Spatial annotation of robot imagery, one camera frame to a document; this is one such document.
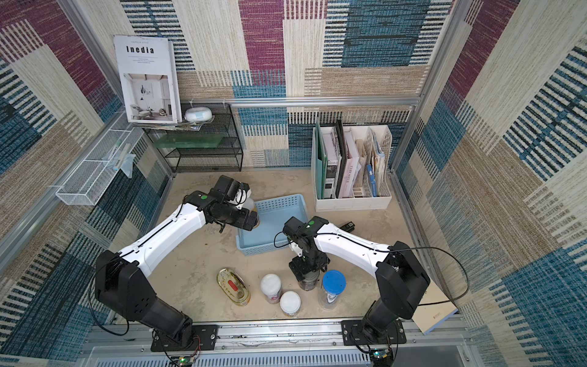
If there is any pink book in organizer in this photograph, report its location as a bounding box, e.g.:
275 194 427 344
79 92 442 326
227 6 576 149
341 128 359 199

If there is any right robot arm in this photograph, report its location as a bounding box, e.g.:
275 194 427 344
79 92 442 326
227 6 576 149
282 217 431 344

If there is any white file organizer box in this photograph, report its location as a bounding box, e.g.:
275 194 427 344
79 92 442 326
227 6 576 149
311 122 393 212

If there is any white round device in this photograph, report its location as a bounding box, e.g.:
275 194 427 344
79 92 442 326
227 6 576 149
184 107 213 123

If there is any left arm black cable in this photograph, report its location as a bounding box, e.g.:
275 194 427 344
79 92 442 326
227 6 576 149
86 196 189 337

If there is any clear tube blue lid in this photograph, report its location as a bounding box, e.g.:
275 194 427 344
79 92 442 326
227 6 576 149
319 270 346 309

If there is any black wire shelf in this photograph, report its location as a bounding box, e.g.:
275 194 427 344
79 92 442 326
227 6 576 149
145 103 244 174

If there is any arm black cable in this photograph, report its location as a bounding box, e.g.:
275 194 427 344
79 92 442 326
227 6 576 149
86 196 189 337
274 228 471 307

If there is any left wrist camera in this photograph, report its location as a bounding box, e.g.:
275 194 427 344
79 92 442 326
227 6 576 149
232 183 252 206

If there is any red label can white lid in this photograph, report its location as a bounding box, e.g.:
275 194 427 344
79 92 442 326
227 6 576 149
260 274 283 304

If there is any white wire wall basket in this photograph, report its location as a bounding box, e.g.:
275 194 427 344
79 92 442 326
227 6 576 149
56 128 143 206

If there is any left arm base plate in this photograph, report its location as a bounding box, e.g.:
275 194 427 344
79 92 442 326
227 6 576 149
151 324 219 353

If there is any black binder in organizer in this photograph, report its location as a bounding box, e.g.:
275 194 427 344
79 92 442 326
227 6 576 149
335 119 347 199

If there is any dark tomato tin can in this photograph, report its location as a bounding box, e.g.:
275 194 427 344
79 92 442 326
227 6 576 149
298 272 319 291

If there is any yellow can white lid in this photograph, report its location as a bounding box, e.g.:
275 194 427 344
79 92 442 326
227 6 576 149
242 197 259 229

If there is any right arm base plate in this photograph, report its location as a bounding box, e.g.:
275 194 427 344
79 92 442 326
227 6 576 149
340 319 407 347

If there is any oval gold fish tin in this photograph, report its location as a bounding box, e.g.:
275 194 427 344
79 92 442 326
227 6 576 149
216 268 251 307

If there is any blue book in organizer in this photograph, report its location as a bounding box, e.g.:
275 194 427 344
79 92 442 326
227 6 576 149
366 165 378 197

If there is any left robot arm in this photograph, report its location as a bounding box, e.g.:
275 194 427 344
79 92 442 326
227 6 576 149
93 175 258 350

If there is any orange fruit can white lid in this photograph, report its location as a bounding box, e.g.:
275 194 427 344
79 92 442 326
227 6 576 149
280 291 301 317

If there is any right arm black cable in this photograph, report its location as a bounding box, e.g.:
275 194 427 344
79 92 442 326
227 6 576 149
274 228 471 307

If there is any white Inedia magazine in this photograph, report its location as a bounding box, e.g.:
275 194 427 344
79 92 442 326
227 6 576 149
113 35 181 128

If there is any aluminium front rail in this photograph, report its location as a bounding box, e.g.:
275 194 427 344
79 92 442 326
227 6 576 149
76 316 484 366

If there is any tan booklet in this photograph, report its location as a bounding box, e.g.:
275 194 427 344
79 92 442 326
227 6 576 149
412 280 458 335

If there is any light blue plastic basket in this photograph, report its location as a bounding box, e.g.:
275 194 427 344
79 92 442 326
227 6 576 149
235 194 308 256

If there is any green folder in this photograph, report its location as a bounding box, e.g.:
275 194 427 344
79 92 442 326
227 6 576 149
315 121 327 200

